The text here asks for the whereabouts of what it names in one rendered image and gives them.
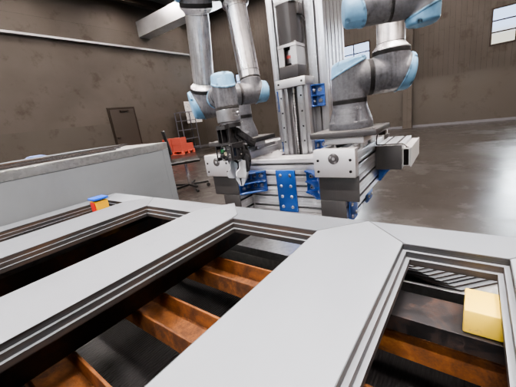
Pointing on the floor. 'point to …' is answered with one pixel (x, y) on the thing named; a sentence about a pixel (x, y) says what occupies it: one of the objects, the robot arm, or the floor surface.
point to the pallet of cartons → (178, 145)
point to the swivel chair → (184, 165)
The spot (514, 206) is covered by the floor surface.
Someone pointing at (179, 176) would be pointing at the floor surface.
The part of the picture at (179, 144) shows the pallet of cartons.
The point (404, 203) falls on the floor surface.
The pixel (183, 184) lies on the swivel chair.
